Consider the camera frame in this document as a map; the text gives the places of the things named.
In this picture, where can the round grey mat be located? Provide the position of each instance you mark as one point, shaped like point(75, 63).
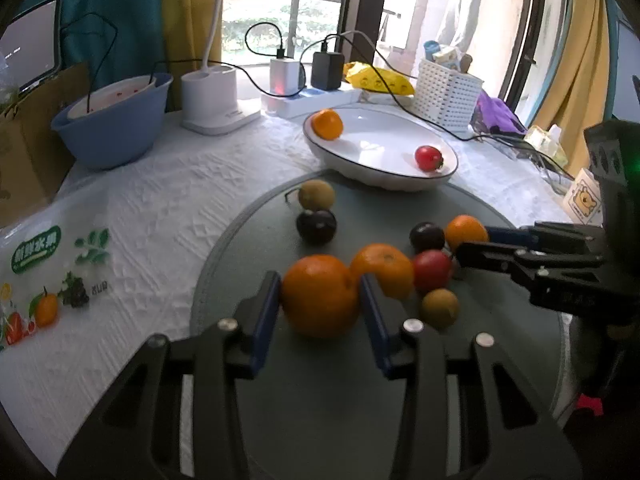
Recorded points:
point(320, 410)

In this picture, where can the dark window post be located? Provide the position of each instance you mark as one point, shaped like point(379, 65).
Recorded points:
point(365, 5)

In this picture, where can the blue plastic bowl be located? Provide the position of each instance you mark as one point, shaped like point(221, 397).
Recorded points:
point(110, 135)

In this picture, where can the yellow curtain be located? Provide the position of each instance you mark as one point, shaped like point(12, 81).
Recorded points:
point(575, 60)
point(190, 20)

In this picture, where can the hanging garment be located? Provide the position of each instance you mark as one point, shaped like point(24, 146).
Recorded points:
point(460, 5)

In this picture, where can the small carton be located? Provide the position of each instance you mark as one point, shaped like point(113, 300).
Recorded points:
point(447, 57)

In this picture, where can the small box with bear print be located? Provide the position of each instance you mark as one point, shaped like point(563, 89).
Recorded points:
point(582, 200)

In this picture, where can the balcony railing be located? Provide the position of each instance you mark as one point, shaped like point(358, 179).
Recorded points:
point(290, 5)

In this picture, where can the black charger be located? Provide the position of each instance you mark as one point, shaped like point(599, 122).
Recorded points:
point(327, 71)

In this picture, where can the teal curtain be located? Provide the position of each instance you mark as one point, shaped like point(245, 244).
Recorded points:
point(125, 5)

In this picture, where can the purple cloth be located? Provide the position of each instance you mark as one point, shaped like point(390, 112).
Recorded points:
point(495, 112)

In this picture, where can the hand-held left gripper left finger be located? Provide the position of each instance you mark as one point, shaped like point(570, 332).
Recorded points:
point(265, 320)

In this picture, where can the red tomato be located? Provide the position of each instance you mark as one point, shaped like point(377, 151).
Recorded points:
point(432, 270)
point(428, 158)

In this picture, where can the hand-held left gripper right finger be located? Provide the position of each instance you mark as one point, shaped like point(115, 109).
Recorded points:
point(375, 325)

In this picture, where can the white oval plate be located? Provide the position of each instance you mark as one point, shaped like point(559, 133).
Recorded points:
point(380, 135)

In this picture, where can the white charger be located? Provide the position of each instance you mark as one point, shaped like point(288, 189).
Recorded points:
point(284, 77)

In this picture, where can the white desk lamp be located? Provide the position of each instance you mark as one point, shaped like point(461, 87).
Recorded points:
point(210, 95)

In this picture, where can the large orange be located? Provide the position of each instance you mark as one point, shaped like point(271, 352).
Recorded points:
point(320, 295)

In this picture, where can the white bowl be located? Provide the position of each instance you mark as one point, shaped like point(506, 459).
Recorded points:
point(115, 97)

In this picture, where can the monitor screen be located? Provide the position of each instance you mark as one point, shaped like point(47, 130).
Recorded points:
point(30, 45)

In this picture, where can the yellow packet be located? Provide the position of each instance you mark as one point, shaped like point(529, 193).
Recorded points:
point(380, 80)

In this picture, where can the tissue pack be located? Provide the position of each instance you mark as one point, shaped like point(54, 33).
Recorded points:
point(545, 142)

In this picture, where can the small orange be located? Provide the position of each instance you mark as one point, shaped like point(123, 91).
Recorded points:
point(465, 230)

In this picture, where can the white power strip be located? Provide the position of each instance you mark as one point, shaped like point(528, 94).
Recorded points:
point(300, 105)

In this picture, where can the white perforated basket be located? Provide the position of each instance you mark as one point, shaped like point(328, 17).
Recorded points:
point(445, 95)

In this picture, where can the cardboard box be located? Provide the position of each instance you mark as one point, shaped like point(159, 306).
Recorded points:
point(30, 160)

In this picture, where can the brown kiwi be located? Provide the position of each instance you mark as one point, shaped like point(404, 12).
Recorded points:
point(440, 308)
point(316, 194)

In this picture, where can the dark plum with stem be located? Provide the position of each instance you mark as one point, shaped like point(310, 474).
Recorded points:
point(316, 226)

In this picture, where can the white textured tablecloth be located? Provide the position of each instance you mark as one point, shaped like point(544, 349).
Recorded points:
point(165, 200)

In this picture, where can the blue capped bottle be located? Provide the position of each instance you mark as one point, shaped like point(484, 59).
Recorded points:
point(431, 49)

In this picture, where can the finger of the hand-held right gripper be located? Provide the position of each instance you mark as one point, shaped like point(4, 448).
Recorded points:
point(482, 256)
point(502, 235)

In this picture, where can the printed plastic bag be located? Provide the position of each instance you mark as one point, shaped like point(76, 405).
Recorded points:
point(50, 270)

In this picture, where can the mandarin orange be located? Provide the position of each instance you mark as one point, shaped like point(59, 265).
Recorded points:
point(387, 267)

